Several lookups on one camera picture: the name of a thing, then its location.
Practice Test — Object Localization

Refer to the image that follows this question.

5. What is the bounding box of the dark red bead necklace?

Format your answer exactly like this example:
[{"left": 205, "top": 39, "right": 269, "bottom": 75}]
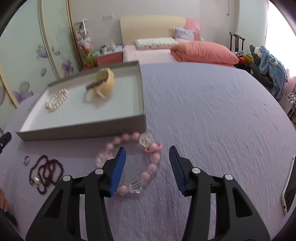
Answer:
[{"left": 28, "top": 154, "right": 64, "bottom": 195}]

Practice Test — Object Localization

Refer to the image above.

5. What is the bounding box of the white pearl bracelet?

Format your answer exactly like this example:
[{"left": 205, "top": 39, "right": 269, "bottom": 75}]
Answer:
[{"left": 45, "top": 88, "right": 69, "bottom": 112}]

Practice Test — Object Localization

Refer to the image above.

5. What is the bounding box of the pink bead bracelet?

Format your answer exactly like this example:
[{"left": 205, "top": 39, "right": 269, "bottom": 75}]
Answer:
[{"left": 95, "top": 131, "right": 163, "bottom": 195}]

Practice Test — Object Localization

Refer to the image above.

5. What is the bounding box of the yellow wrist watch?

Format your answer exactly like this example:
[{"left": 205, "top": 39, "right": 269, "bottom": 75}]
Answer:
[{"left": 92, "top": 68, "right": 115, "bottom": 98}]

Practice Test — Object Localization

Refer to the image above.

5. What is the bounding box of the thin silver bangle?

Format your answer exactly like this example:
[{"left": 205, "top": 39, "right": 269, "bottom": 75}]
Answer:
[{"left": 83, "top": 91, "right": 98, "bottom": 103}]

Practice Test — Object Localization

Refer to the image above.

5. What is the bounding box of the person's left hand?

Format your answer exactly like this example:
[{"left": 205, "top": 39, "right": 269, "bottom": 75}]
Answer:
[{"left": 0, "top": 189, "right": 9, "bottom": 212}]

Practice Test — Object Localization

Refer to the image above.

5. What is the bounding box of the white smartphone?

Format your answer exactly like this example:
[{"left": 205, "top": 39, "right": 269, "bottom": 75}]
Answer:
[{"left": 281, "top": 156, "right": 295, "bottom": 215}]

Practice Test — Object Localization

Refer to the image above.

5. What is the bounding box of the sliding wardrobe with flowers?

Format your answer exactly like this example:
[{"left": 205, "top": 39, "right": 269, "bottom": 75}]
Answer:
[{"left": 1, "top": 1, "right": 82, "bottom": 130}]

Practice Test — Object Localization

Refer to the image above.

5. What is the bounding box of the purple bed cover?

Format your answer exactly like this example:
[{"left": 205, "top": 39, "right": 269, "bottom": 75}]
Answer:
[{"left": 1, "top": 63, "right": 295, "bottom": 240}]

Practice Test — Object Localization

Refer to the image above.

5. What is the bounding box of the grey cardboard tray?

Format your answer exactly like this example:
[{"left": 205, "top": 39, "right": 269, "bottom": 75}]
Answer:
[{"left": 16, "top": 61, "right": 147, "bottom": 141}]

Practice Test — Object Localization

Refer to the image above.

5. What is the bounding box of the yellow green plush toy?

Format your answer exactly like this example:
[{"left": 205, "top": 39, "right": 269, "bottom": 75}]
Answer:
[{"left": 84, "top": 52, "right": 97, "bottom": 67}]

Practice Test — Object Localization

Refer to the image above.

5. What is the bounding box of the clear plush toy tube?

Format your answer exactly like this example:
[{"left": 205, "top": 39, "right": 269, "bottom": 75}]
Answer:
[{"left": 74, "top": 19, "right": 93, "bottom": 67}]

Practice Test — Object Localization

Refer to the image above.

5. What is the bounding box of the pink white nightstand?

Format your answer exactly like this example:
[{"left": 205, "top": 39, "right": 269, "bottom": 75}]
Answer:
[{"left": 94, "top": 51, "right": 123, "bottom": 66}]

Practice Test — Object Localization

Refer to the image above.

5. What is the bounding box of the pink bed sheet mattress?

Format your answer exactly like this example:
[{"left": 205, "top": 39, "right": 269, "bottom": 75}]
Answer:
[{"left": 123, "top": 45, "right": 177, "bottom": 64}]

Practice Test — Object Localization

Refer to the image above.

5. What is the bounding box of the blue plush robe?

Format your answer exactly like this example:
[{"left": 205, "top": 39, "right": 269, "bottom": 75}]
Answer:
[{"left": 259, "top": 46, "right": 288, "bottom": 101}]

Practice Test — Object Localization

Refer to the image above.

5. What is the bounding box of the beige pink headboard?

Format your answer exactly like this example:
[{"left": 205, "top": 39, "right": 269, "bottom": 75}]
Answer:
[{"left": 120, "top": 15, "right": 201, "bottom": 45}]

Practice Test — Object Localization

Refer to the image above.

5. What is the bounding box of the folded salmon quilt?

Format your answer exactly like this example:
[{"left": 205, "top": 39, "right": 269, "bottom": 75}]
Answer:
[{"left": 170, "top": 41, "right": 239, "bottom": 65}]

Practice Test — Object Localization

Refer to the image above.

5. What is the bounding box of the floral white pillow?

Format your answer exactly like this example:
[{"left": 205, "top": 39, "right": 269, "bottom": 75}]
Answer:
[{"left": 135, "top": 37, "right": 178, "bottom": 50}]

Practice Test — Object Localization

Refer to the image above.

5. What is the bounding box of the dark wooden chair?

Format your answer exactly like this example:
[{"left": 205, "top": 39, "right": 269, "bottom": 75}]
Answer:
[{"left": 229, "top": 32, "right": 245, "bottom": 57}]

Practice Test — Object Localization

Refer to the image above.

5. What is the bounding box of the purple patterned pillow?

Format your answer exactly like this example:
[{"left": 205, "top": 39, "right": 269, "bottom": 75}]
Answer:
[{"left": 173, "top": 27, "right": 195, "bottom": 42}]

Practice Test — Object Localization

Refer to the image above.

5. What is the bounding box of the wall power socket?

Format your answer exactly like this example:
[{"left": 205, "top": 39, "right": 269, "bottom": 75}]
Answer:
[{"left": 103, "top": 15, "right": 113, "bottom": 21}]

